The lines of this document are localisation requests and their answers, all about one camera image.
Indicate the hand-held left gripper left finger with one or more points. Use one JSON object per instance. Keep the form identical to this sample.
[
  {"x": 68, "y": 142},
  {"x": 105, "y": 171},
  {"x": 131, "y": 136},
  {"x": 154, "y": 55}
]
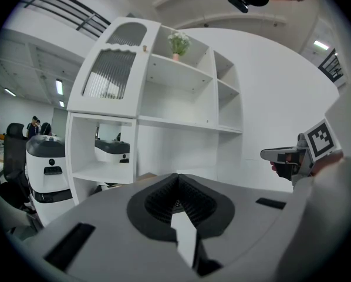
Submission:
[{"x": 111, "y": 245}]

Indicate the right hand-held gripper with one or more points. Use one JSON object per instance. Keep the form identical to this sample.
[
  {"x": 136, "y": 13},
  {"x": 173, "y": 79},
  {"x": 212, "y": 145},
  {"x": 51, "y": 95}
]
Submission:
[{"x": 322, "y": 140}]

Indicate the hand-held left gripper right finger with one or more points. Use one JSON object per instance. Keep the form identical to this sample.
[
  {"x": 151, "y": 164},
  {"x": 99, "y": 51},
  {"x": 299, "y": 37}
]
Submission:
[{"x": 246, "y": 234}]

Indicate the person's right forearm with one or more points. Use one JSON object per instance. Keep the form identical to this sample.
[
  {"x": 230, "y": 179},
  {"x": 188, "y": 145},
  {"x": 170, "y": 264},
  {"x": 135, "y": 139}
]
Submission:
[{"x": 328, "y": 163}]

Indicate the person's right hand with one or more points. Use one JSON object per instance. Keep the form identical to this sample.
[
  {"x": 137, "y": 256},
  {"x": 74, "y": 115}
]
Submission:
[{"x": 274, "y": 167}]

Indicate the person's beige sweatshirt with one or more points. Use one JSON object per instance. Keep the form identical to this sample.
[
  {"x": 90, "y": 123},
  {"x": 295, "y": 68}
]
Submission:
[{"x": 325, "y": 216}]

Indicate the white and black robot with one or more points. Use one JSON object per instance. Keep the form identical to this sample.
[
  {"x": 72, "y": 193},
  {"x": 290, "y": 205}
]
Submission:
[
  {"x": 111, "y": 153},
  {"x": 46, "y": 187}
]

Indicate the black metal railing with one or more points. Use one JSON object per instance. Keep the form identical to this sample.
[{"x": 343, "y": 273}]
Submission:
[
  {"x": 332, "y": 67},
  {"x": 75, "y": 13}
]

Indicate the white shelf unit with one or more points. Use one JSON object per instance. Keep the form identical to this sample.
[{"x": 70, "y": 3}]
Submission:
[{"x": 175, "y": 104}]

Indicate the ceiling light panel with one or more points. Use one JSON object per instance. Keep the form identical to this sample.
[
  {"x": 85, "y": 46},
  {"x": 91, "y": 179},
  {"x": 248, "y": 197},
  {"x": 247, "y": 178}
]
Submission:
[
  {"x": 59, "y": 87},
  {"x": 321, "y": 45},
  {"x": 10, "y": 92},
  {"x": 61, "y": 103}
]

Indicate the black office chair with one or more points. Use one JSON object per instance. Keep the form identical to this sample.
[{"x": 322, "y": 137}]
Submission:
[{"x": 14, "y": 157}]

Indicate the potted white flower plant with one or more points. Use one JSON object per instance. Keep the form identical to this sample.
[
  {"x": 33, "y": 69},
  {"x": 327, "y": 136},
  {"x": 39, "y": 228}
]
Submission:
[{"x": 179, "y": 44}]

